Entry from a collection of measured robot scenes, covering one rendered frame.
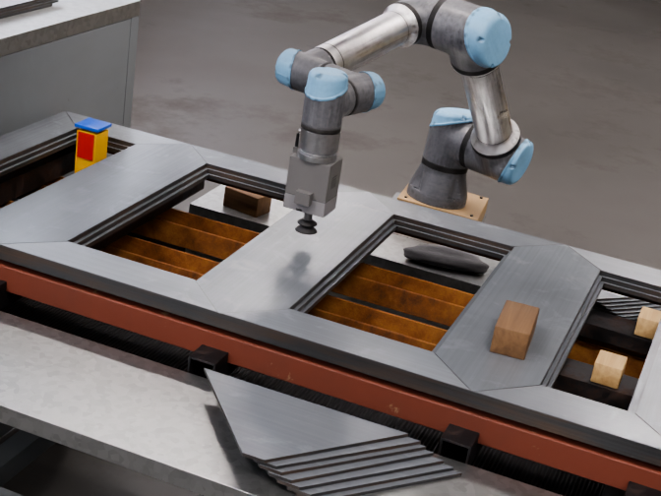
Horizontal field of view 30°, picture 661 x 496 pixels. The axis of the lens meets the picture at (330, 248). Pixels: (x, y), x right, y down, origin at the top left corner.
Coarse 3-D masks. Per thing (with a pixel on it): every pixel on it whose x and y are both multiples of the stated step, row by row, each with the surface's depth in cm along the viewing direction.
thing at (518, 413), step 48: (48, 144) 274; (96, 240) 233; (384, 240) 254; (480, 240) 256; (96, 288) 215; (480, 288) 236; (624, 288) 246; (288, 336) 203; (576, 336) 223; (432, 384) 196; (576, 432) 190
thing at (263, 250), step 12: (252, 240) 237; (240, 252) 231; (252, 252) 232; (264, 252) 233; (276, 252) 234; (288, 252) 235; (300, 252) 235; (288, 264) 230; (300, 264) 230; (312, 264) 231; (324, 264) 232; (336, 264) 233; (324, 276) 227
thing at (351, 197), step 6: (342, 192) 269; (348, 192) 270; (342, 198) 266; (348, 198) 266; (354, 198) 267; (360, 198) 267; (366, 198) 268; (372, 198) 268; (360, 204) 264; (366, 204) 265; (372, 204) 265; (378, 204) 266; (384, 210) 263; (390, 210) 263
